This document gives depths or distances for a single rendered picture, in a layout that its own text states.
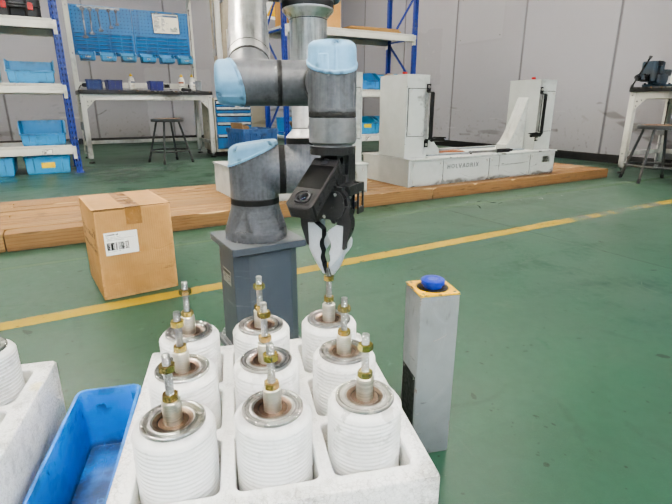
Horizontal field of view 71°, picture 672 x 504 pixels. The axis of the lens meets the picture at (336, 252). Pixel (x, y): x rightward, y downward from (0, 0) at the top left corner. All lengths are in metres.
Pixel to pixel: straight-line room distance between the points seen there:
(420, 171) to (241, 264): 2.30
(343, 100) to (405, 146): 2.53
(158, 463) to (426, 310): 0.45
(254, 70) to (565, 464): 0.87
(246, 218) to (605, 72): 5.40
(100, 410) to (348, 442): 0.53
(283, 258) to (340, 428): 0.60
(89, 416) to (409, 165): 2.60
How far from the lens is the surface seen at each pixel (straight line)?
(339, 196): 0.75
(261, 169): 1.10
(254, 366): 0.70
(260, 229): 1.12
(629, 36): 6.11
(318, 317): 0.84
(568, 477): 0.98
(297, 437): 0.60
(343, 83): 0.74
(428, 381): 0.86
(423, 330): 0.81
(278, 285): 1.16
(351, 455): 0.64
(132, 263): 1.70
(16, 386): 0.92
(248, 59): 0.85
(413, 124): 3.27
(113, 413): 1.01
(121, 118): 8.89
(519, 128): 4.18
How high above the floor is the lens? 0.61
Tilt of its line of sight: 17 degrees down
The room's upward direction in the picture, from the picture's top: straight up
